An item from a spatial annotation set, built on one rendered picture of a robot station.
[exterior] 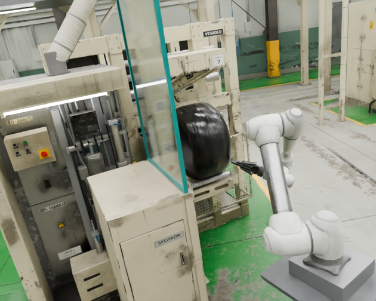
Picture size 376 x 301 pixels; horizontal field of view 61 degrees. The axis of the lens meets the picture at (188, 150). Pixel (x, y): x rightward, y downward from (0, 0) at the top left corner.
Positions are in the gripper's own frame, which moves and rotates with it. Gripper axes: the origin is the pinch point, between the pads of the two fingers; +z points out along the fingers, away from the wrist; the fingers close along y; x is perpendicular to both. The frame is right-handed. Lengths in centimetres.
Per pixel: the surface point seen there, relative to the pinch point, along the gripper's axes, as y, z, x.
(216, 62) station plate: -36, 41, 60
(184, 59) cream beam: -42, 61, 42
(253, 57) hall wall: 415, 96, 875
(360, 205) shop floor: 97, -132, 91
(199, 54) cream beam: -43, 54, 52
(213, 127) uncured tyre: -24.9, 21.4, 0.7
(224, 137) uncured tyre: -19.9, 13.0, -0.3
